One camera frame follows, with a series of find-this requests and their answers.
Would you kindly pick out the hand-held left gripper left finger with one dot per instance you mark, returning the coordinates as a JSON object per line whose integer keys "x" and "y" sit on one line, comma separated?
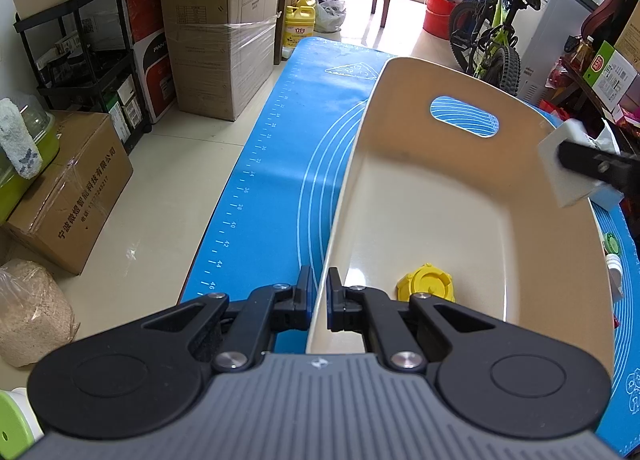
{"x": 305, "y": 286}

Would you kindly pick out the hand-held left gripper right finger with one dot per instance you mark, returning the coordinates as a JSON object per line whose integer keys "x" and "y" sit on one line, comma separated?
{"x": 333, "y": 290}

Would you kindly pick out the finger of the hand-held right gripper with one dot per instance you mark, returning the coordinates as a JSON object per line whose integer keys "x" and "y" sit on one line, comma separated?
{"x": 595, "y": 165}

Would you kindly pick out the white rectangular box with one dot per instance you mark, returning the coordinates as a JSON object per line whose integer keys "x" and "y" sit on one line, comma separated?
{"x": 560, "y": 180}

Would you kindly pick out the green round tin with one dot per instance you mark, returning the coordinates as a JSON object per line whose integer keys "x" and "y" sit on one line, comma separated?
{"x": 611, "y": 242}

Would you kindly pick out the cream plastic basket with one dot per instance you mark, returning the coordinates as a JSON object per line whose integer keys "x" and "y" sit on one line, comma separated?
{"x": 425, "y": 190}

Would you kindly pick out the dark wooden table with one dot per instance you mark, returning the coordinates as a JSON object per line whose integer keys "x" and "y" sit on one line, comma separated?
{"x": 590, "y": 95}

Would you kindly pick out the yellow plastic cap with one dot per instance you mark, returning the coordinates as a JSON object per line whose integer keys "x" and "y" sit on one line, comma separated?
{"x": 425, "y": 282}

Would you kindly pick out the green and white carton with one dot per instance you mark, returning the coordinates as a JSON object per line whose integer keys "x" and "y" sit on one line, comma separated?
{"x": 607, "y": 73}

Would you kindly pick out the small white jar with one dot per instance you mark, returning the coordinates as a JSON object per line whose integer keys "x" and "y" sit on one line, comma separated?
{"x": 615, "y": 275}

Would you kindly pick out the cooking oil bottle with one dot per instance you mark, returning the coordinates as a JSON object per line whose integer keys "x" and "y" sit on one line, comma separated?
{"x": 582, "y": 53}

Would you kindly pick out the blue silicone baking mat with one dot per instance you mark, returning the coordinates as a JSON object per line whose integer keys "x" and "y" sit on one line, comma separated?
{"x": 290, "y": 165}

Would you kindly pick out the plain brown cardboard box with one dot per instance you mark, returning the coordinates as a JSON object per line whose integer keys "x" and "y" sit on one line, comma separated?
{"x": 631, "y": 38}

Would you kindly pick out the green and black bicycle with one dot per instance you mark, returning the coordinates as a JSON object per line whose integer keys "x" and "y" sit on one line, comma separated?
{"x": 502, "y": 60}

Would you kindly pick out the white chest freezer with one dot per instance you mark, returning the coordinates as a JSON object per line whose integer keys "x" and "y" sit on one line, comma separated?
{"x": 555, "y": 25}

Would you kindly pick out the maroon bag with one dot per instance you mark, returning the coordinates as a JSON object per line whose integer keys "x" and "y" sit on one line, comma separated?
{"x": 615, "y": 0}

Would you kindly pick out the red plastic bucket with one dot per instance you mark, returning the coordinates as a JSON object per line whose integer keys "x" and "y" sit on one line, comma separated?
{"x": 440, "y": 15}

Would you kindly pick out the cardboard box with black print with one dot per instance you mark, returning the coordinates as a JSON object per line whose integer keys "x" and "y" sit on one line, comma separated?
{"x": 70, "y": 190}

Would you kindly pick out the large taped cardboard box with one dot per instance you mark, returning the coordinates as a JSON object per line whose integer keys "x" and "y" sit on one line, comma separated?
{"x": 220, "y": 40}

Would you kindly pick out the yellow detergent jug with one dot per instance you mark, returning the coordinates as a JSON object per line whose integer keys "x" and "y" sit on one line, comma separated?
{"x": 299, "y": 23}

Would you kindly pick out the red and white appliance box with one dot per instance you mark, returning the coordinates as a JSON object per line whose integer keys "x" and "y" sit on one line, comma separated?
{"x": 150, "y": 65}

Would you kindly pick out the white plastic bag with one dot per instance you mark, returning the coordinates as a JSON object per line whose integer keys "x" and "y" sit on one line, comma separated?
{"x": 330, "y": 10}

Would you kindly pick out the green container with clear lid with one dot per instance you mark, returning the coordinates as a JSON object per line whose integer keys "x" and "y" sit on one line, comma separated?
{"x": 30, "y": 180}

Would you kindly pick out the grey white towel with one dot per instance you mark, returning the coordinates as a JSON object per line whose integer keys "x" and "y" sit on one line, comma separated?
{"x": 17, "y": 140}

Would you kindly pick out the green plastic stool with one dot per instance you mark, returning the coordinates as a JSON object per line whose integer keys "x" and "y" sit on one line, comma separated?
{"x": 12, "y": 430}

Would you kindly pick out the black shelf rack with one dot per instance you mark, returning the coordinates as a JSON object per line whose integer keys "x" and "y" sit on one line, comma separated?
{"x": 117, "y": 15}

